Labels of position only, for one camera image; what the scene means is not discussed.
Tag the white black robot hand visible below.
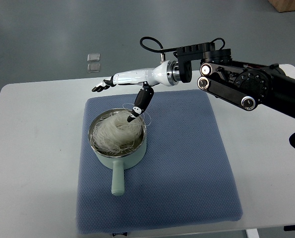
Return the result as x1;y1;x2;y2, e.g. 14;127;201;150
92;60;180;122

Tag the white vermicelli nest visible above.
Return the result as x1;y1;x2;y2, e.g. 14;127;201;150
90;108;147;156

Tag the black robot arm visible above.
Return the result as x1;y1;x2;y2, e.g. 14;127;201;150
175;42;295;119

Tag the mint green steel pot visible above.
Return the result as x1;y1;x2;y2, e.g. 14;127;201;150
88;108;147;196

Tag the upper floor metal plate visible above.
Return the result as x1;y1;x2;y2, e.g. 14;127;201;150
87;53;100;62

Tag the blue textured mat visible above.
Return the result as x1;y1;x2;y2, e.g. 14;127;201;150
76;89;242;234

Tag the brown cardboard box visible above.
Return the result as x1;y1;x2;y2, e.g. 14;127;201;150
268;0;295;13

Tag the white table leg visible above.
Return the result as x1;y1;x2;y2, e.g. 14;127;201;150
245;229;260;238

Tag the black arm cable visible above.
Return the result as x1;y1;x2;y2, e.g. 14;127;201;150
139;37;226;61

